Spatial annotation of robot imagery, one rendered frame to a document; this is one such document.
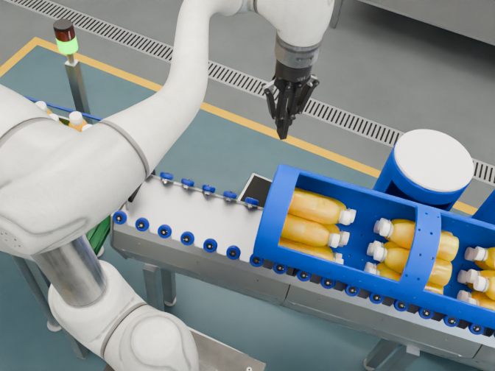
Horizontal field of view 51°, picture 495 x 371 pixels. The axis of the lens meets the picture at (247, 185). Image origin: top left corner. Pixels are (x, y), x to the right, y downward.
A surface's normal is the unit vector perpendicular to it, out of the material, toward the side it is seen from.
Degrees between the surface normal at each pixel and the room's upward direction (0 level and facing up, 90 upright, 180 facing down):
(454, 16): 0
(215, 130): 0
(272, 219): 44
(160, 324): 5
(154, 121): 27
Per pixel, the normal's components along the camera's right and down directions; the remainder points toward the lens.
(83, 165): 0.37, -0.36
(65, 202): 0.54, 0.07
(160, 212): 0.09, -0.59
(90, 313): 0.23, 0.20
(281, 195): 0.02, -0.38
